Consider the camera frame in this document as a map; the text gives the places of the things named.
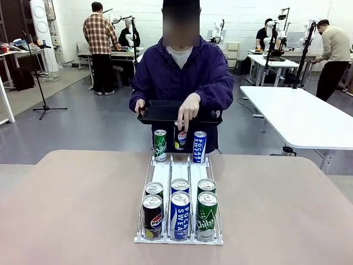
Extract person's left hand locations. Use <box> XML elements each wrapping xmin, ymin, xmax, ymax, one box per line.
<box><xmin>177</xmin><ymin>92</ymin><xmax>201</xmax><ymax>131</ymax></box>

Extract black plastic serving tray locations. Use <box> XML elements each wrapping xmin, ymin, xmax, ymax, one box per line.
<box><xmin>137</xmin><ymin>100</ymin><xmax>223</xmax><ymax>126</ymax></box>

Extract black Pepsi can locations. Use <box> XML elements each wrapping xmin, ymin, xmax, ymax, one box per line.
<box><xmin>173</xmin><ymin>123</ymin><xmax>188</xmax><ymax>151</ymax></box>
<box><xmin>145</xmin><ymin>182</ymin><xmax>164</xmax><ymax>199</ymax></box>
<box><xmin>142</xmin><ymin>194</ymin><xmax>164</xmax><ymax>241</ymax></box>

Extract blue Pocari Sweat can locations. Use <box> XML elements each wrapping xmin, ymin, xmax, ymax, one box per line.
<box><xmin>169</xmin><ymin>191</ymin><xmax>191</xmax><ymax>241</ymax></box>
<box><xmin>192</xmin><ymin>131</ymin><xmax>207</xmax><ymax>163</ymax></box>
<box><xmin>170</xmin><ymin>178</ymin><xmax>190</xmax><ymax>195</ymax></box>

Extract person's left forearm purple sleeve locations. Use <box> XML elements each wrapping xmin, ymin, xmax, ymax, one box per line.
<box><xmin>192</xmin><ymin>79</ymin><xmax>235</xmax><ymax>111</ymax></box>

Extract person's right forearm purple sleeve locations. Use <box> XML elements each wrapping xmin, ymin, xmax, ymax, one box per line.
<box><xmin>129</xmin><ymin>88</ymin><xmax>147</xmax><ymax>111</ymax></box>

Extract person in purple jacket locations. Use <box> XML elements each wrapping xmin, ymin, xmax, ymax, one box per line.
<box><xmin>129</xmin><ymin>0</ymin><xmax>235</xmax><ymax>154</ymax></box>

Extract person in plaid shirt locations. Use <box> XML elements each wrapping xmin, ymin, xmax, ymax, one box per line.
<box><xmin>83</xmin><ymin>1</ymin><xmax>120</xmax><ymax>96</ymax></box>

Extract person in black shirt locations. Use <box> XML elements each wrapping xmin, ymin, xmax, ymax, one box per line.
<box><xmin>255</xmin><ymin>18</ymin><xmax>274</xmax><ymax>51</ymax></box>

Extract person in beige sweater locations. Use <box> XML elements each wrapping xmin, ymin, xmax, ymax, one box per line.
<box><xmin>314</xmin><ymin>19</ymin><xmax>351</xmax><ymax>102</ymax></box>

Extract green Chilsung cider can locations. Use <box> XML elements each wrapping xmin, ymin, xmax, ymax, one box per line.
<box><xmin>197</xmin><ymin>178</ymin><xmax>217</xmax><ymax>194</ymax></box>
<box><xmin>153</xmin><ymin>129</ymin><xmax>168</xmax><ymax>162</ymax></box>
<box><xmin>196</xmin><ymin>191</ymin><xmax>219</xmax><ymax>242</ymax></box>

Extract white drawer cabinet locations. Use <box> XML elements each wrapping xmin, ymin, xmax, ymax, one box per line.
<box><xmin>226</xmin><ymin>41</ymin><xmax>241</xmax><ymax>67</ymax></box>

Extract white can dispenser rack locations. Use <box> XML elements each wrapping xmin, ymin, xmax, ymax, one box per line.
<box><xmin>133</xmin><ymin>153</ymin><xmax>224</xmax><ymax>246</ymax></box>

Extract white background desk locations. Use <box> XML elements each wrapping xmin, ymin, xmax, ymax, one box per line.
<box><xmin>247</xmin><ymin>54</ymin><xmax>300</xmax><ymax>87</ymax></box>

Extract black tripod stand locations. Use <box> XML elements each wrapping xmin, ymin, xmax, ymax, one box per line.
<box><xmin>22</xmin><ymin>30</ymin><xmax>68</xmax><ymax>121</ymax></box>

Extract large white table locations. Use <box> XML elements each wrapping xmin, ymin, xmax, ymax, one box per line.
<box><xmin>239</xmin><ymin>85</ymin><xmax>353</xmax><ymax>175</ymax></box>

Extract black bag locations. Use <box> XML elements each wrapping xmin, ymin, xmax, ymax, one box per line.
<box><xmin>12</xmin><ymin>66</ymin><xmax>36</xmax><ymax>92</ymax></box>

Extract black pole stand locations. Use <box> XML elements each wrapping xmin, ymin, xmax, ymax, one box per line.
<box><xmin>292</xmin><ymin>21</ymin><xmax>317</xmax><ymax>89</ymax></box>

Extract white tower air conditioner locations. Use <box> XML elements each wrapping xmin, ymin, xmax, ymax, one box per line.
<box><xmin>29</xmin><ymin>0</ymin><xmax>60</xmax><ymax>72</ymax></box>

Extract white table with clutter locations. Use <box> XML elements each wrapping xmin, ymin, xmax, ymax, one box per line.
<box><xmin>0</xmin><ymin>49</ymin><xmax>50</xmax><ymax>89</ymax></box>

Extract pile of clothes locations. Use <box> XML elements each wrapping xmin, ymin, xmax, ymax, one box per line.
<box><xmin>9</xmin><ymin>38</ymin><xmax>42</xmax><ymax>52</ymax></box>

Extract black camera stand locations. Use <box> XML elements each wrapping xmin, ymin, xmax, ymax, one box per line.
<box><xmin>263</xmin><ymin>21</ymin><xmax>280</xmax><ymax>83</ymax></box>

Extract white desk frame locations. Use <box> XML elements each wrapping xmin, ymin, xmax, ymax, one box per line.
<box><xmin>0</xmin><ymin>76</ymin><xmax>17</xmax><ymax>125</ymax></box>

